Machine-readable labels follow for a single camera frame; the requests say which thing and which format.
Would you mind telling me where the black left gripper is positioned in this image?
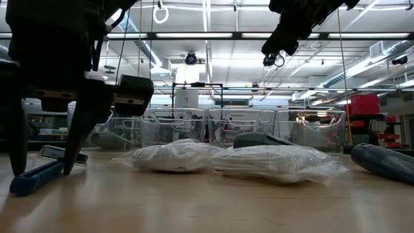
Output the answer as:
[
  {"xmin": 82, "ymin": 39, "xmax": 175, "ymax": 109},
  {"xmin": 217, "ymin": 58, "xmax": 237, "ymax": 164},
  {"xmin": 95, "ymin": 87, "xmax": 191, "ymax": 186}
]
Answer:
[{"xmin": 0, "ymin": 63, "xmax": 155, "ymax": 176}]

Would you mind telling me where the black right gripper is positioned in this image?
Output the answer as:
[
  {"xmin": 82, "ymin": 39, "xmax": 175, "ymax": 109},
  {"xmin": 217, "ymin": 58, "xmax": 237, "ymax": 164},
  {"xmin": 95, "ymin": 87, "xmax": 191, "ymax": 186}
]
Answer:
[{"xmin": 261, "ymin": 0, "xmax": 321, "ymax": 56}]

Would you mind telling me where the grey deodorant stick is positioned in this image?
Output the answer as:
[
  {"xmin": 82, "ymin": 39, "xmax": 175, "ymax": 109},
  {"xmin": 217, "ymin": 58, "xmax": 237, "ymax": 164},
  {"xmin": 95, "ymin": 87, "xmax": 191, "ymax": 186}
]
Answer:
[{"xmin": 89, "ymin": 131, "xmax": 133, "ymax": 151}]

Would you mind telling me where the blue disposable razor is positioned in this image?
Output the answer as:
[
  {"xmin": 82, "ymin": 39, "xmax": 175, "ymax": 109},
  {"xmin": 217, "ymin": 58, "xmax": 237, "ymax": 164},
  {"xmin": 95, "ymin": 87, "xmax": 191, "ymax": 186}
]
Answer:
[{"xmin": 8, "ymin": 144, "xmax": 89, "ymax": 197}]

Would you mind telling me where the black deodorant stick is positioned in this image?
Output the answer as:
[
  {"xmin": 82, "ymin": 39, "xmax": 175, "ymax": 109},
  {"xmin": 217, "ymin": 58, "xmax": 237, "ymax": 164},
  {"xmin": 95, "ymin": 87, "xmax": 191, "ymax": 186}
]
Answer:
[{"xmin": 232, "ymin": 131, "xmax": 296, "ymax": 150}]

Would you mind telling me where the dark blue tube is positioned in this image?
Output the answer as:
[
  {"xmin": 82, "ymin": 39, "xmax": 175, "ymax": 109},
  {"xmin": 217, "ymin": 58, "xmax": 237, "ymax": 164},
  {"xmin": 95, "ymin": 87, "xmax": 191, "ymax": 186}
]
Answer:
[{"xmin": 350, "ymin": 142, "xmax": 414, "ymax": 186}]

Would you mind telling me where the dark cluttered workbench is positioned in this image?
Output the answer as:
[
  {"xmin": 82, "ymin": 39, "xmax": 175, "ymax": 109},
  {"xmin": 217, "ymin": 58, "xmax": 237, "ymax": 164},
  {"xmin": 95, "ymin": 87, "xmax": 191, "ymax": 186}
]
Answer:
[{"xmin": 28, "ymin": 103, "xmax": 69, "ymax": 153}]

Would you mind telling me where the clear plastic bin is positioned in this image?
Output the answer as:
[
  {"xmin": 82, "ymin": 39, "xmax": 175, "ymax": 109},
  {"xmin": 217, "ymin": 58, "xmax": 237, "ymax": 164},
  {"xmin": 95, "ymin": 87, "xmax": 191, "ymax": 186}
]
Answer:
[
  {"xmin": 206, "ymin": 108, "xmax": 277, "ymax": 148},
  {"xmin": 67, "ymin": 102, "xmax": 141, "ymax": 151},
  {"xmin": 138, "ymin": 107, "xmax": 209, "ymax": 148},
  {"xmin": 274, "ymin": 109, "xmax": 347, "ymax": 155}
]

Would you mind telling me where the cotton swabs clear bag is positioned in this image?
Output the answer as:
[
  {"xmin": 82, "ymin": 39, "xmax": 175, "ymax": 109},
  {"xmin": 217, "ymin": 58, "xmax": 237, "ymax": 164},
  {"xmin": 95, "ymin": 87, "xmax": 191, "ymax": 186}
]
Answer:
[
  {"xmin": 210, "ymin": 144, "xmax": 351, "ymax": 184},
  {"xmin": 109, "ymin": 138, "xmax": 224, "ymax": 173}
]

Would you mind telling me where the black tubular stand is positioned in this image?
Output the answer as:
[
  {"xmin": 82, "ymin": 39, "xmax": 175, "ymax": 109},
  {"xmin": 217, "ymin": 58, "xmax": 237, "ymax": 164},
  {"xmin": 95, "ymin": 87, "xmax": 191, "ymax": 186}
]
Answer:
[{"xmin": 171, "ymin": 82, "xmax": 224, "ymax": 109}]

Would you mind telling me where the red plastic crate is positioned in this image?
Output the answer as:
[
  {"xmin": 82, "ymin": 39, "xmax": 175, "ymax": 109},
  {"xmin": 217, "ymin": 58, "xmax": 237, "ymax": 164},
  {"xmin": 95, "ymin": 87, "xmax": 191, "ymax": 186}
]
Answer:
[{"xmin": 344, "ymin": 94, "xmax": 382, "ymax": 116}]

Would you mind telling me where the white pillar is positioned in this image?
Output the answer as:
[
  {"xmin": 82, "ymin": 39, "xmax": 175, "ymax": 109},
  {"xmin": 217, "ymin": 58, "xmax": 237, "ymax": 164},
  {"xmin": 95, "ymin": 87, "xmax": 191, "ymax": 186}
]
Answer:
[{"xmin": 174, "ymin": 66, "xmax": 201, "ymax": 109}]

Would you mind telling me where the metal storage shelf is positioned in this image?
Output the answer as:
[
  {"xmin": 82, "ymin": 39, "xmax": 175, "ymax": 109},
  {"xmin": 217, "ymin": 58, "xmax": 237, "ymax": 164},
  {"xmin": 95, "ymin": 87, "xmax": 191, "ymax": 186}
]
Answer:
[{"xmin": 344, "ymin": 113, "xmax": 405, "ymax": 150}]

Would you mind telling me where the black hanging cable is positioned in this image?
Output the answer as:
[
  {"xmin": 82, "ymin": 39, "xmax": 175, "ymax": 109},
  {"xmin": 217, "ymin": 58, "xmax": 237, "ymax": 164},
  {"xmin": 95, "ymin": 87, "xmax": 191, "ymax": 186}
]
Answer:
[{"xmin": 114, "ymin": 8, "xmax": 132, "ymax": 78}]

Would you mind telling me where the black overhead camera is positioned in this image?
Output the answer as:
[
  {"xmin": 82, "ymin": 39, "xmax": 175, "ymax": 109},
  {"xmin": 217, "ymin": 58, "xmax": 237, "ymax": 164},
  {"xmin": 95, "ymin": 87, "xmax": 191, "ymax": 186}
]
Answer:
[{"xmin": 184, "ymin": 50, "xmax": 199, "ymax": 67}]

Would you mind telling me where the thin hanging cable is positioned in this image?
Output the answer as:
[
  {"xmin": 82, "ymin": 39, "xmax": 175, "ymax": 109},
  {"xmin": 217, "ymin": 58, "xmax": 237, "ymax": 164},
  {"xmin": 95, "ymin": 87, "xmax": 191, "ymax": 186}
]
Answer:
[
  {"xmin": 149, "ymin": 0, "xmax": 154, "ymax": 80},
  {"xmin": 137, "ymin": 0, "xmax": 143, "ymax": 77}
]

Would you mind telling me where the silver ventilation duct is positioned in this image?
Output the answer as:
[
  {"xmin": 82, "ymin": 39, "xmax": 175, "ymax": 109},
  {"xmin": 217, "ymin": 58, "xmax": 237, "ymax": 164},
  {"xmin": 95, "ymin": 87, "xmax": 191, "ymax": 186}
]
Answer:
[
  {"xmin": 106, "ymin": 8, "xmax": 172, "ymax": 77},
  {"xmin": 321, "ymin": 40, "xmax": 414, "ymax": 89}
]

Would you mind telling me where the tan hanging rope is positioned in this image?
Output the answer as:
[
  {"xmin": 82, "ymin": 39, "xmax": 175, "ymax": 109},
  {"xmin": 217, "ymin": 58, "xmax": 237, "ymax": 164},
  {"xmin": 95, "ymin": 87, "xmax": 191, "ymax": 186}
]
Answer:
[{"xmin": 336, "ymin": 0, "xmax": 354, "ymax": 146}]

